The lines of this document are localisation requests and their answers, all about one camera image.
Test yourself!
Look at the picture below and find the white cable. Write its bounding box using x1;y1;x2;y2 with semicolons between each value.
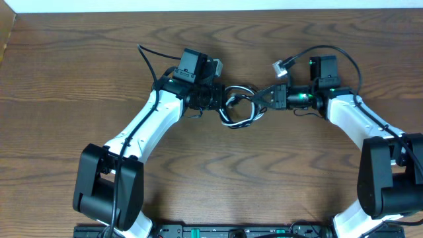
220;85;265;127

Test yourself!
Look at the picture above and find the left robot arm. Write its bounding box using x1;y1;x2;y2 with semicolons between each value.
73;48;225;237

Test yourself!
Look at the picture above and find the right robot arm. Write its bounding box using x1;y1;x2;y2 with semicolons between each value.
252;56;422;237

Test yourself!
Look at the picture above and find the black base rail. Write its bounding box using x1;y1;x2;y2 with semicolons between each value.
73;220;406;238

